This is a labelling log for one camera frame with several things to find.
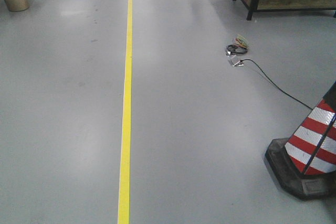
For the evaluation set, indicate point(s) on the small device with wires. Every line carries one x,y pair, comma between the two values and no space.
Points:
239,47

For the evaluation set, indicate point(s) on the red white traffic cone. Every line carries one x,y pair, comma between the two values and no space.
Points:
304,163

